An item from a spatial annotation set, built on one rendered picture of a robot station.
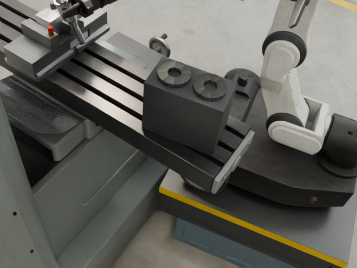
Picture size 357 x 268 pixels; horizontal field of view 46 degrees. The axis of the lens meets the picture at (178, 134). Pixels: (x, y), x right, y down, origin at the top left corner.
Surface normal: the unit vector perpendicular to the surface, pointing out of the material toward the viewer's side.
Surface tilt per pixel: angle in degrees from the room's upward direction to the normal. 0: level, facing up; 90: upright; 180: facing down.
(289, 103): 90
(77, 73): 0
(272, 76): 90
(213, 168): 0
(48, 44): 90
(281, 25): 90
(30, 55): 0
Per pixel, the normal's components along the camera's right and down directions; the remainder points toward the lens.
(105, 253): 0.81, 0.21
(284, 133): -0.38, 0.70
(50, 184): 0.83, 0.48
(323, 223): 0.10, -0.63
